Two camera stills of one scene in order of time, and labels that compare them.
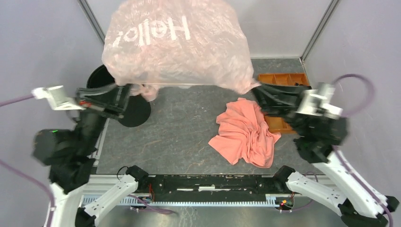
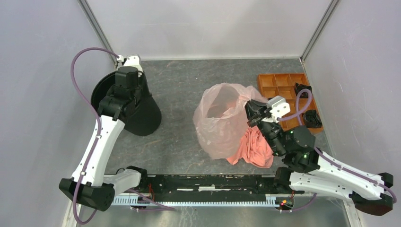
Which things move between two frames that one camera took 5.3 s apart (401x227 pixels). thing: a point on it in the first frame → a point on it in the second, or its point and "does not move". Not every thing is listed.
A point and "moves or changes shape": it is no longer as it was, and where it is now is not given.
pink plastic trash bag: x=152 y=43 → x=220 y=119
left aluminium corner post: x=92 y=19 does not move
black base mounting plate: x=211 y=187 does not move
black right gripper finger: x=279 y=98 → x=254 y=110
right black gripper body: x=278 y=114 → x=271 y=130
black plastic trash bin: x=137 y=109 moves or changes shape
